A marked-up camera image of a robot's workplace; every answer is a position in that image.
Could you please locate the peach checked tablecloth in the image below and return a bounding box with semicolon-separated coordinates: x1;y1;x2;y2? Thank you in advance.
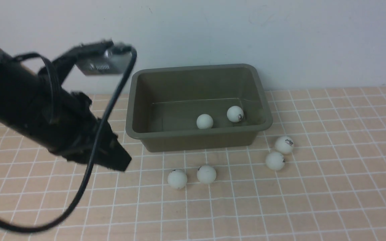
0;87;386;241

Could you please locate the black left camera cable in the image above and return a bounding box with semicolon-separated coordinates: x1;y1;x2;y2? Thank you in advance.
0;47;138;234

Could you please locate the olive green plastic bin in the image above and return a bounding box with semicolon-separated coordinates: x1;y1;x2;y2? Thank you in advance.
125;64;273;152

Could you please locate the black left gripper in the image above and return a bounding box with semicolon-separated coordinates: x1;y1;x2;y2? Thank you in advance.
47;92;132;172

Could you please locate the white ball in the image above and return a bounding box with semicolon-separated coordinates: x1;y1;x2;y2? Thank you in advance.
167;169;188;189
227;105;245;123
265;151;285;171
196;165;216;184
274;136;294;154
196;114;213;130

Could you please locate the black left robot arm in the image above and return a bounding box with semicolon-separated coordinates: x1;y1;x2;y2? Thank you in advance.
0;61;101;164

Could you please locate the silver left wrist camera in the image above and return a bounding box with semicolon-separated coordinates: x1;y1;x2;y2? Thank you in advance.
39;39;134;84

